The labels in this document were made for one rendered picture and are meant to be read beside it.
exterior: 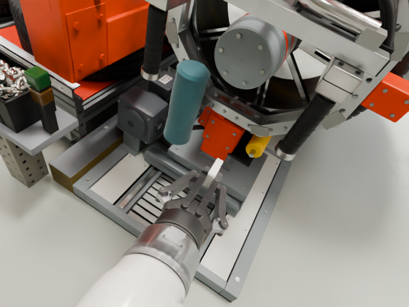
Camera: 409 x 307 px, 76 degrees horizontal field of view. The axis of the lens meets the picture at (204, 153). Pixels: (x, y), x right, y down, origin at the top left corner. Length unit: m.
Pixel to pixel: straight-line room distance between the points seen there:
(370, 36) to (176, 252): 0.39
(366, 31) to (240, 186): 0.82
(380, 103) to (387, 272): 1.14
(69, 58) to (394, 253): 1.75
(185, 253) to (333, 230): 1.31
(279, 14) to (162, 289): 0.41
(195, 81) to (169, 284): 0.49
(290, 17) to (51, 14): 0.62
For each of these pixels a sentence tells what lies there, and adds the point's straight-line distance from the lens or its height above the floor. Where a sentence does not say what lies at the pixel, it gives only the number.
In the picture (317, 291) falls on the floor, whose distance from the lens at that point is 1.40.
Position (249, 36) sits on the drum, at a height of 0.90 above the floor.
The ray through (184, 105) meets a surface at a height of 0.65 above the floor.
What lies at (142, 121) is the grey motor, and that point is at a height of 0.36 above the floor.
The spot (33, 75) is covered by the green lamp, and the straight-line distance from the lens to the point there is 0.76.
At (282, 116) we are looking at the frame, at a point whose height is 0.66.
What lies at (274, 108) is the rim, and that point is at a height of 0.64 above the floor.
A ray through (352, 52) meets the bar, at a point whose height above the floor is 0.97.
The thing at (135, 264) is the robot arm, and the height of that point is 0.81.
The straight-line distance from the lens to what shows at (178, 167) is 1.20.
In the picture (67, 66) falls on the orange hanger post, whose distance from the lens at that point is 0.92.
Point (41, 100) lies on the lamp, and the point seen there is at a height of 0.59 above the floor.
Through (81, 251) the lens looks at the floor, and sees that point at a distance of 1.18.
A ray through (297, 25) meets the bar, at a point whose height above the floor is 0.97.
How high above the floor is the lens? 1.11
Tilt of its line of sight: 48 degrees down
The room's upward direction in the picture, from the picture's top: 22 degrees clockwise
